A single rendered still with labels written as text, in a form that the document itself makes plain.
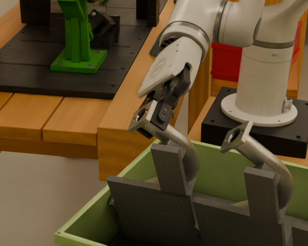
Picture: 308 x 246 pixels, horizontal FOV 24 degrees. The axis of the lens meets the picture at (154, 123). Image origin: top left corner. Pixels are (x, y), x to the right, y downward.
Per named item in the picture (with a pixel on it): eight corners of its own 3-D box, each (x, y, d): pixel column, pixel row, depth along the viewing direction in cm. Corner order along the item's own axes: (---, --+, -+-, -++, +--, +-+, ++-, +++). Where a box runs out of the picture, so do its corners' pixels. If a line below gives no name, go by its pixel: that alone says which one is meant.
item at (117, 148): (215, 7, 306) (216, -28, 299) (154, 186, 173) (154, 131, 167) (183, 5, 308) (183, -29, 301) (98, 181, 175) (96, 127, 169)
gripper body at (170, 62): (149, 47, 125) (128, 94, 119) (184, 21, 117) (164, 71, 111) (181, 71, 128) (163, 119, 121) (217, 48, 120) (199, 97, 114)
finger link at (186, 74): (178, 61, 118) (159, 89, 118) (194, 64, 111) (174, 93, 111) (184, 65, 119) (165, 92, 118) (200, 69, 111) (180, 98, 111)
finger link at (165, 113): (160, 89, 114) (147, 121, 110) (171, 81, 112) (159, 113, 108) (175, 100, 115) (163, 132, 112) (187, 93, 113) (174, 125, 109)
